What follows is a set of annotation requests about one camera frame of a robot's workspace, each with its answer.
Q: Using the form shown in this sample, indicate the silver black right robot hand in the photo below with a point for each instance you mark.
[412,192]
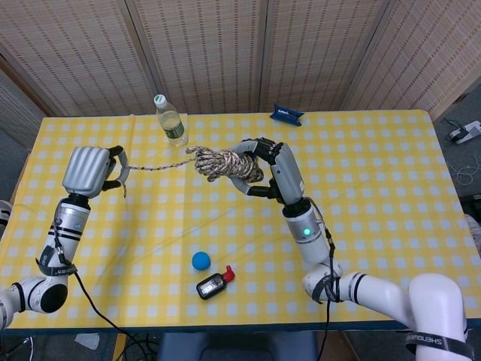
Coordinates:
[287,176]

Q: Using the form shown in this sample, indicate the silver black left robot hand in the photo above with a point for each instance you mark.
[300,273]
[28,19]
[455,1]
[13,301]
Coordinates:
[84,171]

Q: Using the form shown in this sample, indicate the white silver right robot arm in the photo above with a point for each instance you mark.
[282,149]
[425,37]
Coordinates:
[308,244]

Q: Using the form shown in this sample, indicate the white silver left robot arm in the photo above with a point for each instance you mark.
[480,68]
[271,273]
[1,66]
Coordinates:
[65,225]

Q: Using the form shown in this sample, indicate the blue snack packet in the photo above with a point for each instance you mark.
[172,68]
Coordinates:
[286,116]

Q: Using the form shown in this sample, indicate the yellow white checked tablecloth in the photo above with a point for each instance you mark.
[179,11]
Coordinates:
[376,169]

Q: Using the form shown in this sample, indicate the woven bamboo screen panel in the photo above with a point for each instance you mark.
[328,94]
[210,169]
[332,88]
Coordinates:
[210,56]
[424,56]
[319,56]
[82,56]
[15,109]

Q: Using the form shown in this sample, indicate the clear plastic bottle green label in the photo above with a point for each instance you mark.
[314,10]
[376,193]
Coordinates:
[173,128]

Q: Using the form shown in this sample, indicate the blue ball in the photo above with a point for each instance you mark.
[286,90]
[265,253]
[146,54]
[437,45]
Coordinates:
[200,261]

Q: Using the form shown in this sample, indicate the black bottle red cap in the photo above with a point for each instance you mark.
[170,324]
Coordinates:
[210,287]

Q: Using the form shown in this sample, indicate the white paper scrap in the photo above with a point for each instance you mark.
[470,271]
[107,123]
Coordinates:
[87,340]

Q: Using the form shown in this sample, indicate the yellow floor strip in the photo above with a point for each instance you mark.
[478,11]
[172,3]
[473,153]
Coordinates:
[119,346]

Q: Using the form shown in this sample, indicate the white power strip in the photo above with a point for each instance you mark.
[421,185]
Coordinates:
[467,132]

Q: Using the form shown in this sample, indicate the black box on floor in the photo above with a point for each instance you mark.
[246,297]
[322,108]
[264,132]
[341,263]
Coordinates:
[472,205]

